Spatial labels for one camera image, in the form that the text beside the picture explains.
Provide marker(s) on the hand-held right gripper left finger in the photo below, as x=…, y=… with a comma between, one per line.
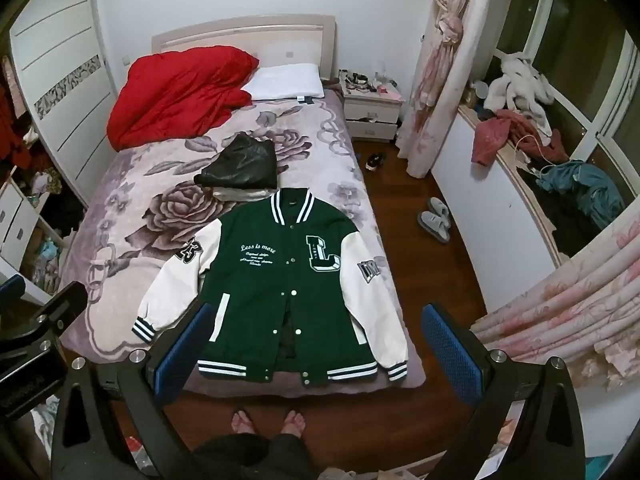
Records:
x=182, y=347

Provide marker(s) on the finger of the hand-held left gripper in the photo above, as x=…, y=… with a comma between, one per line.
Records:
x=62, y=305
x=11, y=287

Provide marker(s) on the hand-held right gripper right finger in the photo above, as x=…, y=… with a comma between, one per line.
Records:
x=450, y=350

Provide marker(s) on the green white varsity jacket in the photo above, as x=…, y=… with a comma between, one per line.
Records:
x=260, y=280

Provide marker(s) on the red hanging clothes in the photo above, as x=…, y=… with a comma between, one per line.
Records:
x=10, y=130

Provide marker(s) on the white drawer cabinet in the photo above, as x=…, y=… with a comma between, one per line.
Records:
x=17, y=220

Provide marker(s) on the person's left foot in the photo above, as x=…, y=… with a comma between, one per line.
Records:
x=245, y=421

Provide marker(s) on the person's foot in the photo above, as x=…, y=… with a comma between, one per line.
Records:
x=292, y=421
x=245, y=421

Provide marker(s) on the pink floral curtain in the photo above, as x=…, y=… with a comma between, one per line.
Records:
x=440, y=85
x=565, y=305

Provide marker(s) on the grey slipper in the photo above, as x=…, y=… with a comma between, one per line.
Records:
x=434, y=225
x=441, y=207

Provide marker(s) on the person's black pants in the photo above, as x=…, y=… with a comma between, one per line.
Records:
x=250, y=457

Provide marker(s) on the person's right foot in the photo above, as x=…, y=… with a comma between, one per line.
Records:
x=292, y=421

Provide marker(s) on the white window bench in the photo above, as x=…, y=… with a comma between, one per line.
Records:
x=480, y=220

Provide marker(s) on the floral bed blanket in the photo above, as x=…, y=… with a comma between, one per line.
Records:
x=150, y=200

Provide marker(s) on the grey folded garment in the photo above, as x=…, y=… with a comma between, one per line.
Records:
x=240, y=193

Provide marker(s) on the black crumpled garment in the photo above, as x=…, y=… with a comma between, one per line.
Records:
x=565, y=225

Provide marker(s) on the black folded garment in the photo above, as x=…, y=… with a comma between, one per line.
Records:
x=240, y=162

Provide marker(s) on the black shoe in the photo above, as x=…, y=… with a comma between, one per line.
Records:
x=376, y=161

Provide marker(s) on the teal garment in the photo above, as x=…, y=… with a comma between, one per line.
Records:
x=585, y=185

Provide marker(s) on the pink red garment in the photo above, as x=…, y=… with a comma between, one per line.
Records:
x=495, y=135

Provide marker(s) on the white wardrobe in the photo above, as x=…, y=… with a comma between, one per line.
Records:
x=65, y=60

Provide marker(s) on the red quilt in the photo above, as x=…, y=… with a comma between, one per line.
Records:
x=170, y=95

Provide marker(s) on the white nightstand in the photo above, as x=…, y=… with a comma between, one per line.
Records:
x=372, y=112

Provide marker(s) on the white cup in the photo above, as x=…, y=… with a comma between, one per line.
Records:
x=480, y=91

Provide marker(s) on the pink small object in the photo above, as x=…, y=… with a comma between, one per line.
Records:
x=390, y=92

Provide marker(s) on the white plush garment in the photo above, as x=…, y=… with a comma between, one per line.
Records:
x=520, y=85

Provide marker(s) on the black white small object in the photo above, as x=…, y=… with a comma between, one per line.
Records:
x=359, y=81

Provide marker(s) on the white pillow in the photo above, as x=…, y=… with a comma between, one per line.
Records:
x=285, y=81

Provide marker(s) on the white bed headboard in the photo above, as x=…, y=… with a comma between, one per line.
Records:
x=300, y=40

